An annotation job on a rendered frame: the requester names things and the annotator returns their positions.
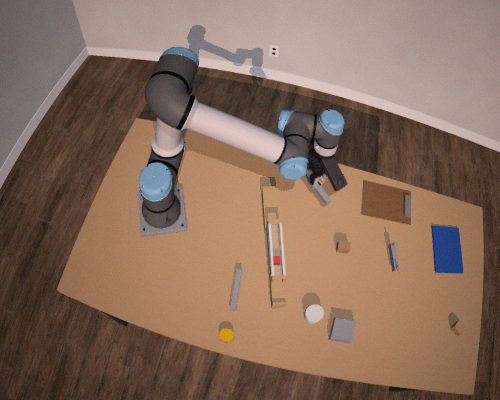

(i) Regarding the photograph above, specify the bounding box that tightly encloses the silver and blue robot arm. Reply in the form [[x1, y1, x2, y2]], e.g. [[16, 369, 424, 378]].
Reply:
[[139, 47, 345, 228]]

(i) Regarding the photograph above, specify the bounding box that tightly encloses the yellow short cylinder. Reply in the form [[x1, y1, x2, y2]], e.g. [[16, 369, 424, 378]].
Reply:
[[219, 328, 234, 342]]

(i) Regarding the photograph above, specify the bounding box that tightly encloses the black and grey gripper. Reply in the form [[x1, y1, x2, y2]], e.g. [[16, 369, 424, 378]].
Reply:
[[306, 139, 334, 189]]

